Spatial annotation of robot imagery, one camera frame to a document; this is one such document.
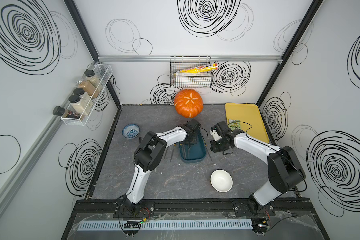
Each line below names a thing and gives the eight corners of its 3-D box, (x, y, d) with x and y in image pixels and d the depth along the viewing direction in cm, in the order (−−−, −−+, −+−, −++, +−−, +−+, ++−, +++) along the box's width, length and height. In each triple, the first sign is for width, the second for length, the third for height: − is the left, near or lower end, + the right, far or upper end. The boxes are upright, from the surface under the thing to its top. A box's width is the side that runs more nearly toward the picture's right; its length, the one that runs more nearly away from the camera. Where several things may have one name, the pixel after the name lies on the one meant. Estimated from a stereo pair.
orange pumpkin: (179, 123, 110) (179, 109, 98) (174, 105, 122) (173, 91, 110) (203, 118, 113) (205, 104, 101) (195, 101, 125) (196, 87, 113)
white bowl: (210, 194, 80) (212, 191, 76) (208, 172, 88) (209, 169, 83) (232, 194, 80) (235, 191, 76) (228, 172, 88) (230, 169, 83)
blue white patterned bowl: (122, 138, 103) (120, 134, 99) (126, 127, 109) (124, 123, 105) (138, 138, 103) (136, 134, 99) (140, 127, 109) (139, 123, 105)
